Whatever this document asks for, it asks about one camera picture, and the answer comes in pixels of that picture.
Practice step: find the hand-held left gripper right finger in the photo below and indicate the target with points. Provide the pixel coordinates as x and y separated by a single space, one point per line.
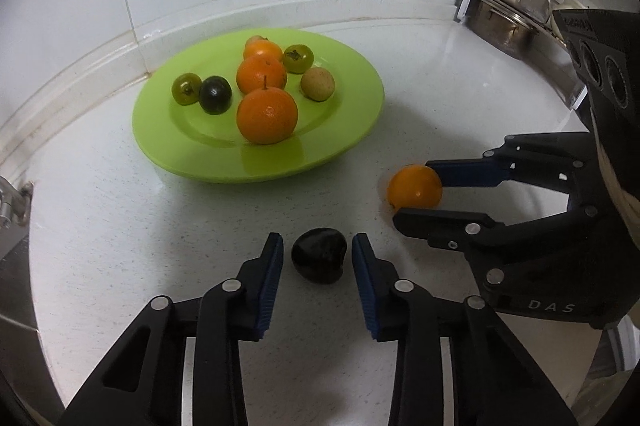
367 291

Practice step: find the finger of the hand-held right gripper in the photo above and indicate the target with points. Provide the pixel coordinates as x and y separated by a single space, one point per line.
465 173
435 226

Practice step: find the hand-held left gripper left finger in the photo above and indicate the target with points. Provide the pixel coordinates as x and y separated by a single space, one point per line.
262 291

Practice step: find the dark purple plum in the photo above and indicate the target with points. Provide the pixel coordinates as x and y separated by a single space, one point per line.
215 95
319 254

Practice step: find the green plate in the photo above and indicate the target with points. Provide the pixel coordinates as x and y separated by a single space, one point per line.
345 116

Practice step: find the large brown round fruit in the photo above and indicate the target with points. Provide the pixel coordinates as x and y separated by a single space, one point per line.
318 83

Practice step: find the orange mandarin with stem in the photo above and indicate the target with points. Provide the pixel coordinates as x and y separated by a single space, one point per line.
267 117

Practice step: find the steel pot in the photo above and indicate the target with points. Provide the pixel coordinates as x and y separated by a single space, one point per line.
500 26

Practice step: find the steel sink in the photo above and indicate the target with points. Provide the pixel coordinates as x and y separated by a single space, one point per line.
12 276

